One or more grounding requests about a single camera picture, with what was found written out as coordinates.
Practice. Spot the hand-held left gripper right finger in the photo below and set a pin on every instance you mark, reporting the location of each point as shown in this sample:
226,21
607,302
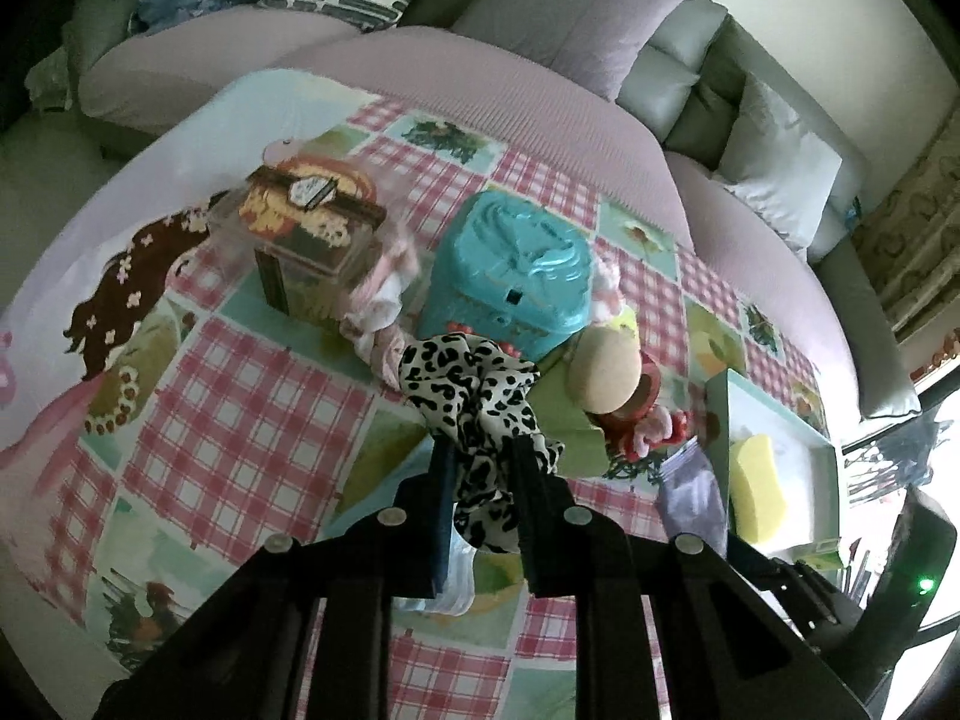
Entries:
525,517

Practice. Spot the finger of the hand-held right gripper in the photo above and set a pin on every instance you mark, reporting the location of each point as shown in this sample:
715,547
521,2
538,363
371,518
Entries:
795,589

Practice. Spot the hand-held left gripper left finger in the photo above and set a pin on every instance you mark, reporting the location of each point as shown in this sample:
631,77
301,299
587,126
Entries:
443,517

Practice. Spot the blue face mask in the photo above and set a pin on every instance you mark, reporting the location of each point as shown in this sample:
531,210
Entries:
456,585

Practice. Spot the leopard print scrunchie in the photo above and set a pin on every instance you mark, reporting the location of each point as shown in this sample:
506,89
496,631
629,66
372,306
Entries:
480,397

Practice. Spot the white tray with teal rim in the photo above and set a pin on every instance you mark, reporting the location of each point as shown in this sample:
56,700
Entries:
795,442

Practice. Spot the pale pink cloth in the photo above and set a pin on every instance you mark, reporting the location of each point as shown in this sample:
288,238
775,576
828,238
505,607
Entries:
382,307

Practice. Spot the pink white fuzzy sock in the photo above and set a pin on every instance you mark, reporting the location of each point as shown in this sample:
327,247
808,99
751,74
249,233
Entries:
609,292

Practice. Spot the yellow sponge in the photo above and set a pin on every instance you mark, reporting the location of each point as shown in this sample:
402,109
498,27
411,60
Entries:
757,493

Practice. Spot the light green cloth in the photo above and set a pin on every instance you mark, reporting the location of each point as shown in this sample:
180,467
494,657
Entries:
571,420

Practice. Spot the purple zip bag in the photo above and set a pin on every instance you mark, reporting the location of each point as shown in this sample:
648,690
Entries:
694,491

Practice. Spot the beige round puff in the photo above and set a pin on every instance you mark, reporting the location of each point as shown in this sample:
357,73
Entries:
604,373

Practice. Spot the printed checkered tablecloth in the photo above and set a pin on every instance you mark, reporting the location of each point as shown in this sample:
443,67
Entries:
247,420

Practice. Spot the teal plastic box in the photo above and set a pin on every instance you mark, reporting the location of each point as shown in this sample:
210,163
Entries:
517,270

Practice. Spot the clear printed storage box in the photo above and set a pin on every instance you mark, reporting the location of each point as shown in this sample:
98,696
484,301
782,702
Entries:
304,240

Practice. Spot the floral patterned curtain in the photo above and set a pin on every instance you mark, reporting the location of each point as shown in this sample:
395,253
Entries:
911,225

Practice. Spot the light grey cushion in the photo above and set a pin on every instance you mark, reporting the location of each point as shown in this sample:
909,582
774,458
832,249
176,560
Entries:
776,157

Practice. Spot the grey sofa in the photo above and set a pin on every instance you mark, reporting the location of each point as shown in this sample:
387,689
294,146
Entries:
675,82

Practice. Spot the purple cushion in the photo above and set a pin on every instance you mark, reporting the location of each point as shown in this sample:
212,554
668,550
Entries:
570,7

